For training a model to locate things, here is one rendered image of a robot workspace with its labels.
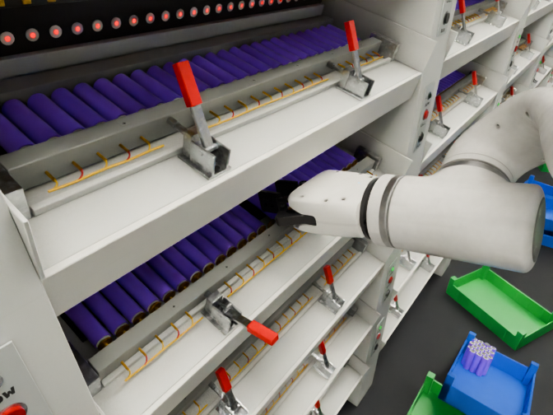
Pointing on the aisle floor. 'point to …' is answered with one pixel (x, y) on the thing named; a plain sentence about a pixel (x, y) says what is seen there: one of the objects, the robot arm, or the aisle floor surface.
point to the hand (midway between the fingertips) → (280, 196)
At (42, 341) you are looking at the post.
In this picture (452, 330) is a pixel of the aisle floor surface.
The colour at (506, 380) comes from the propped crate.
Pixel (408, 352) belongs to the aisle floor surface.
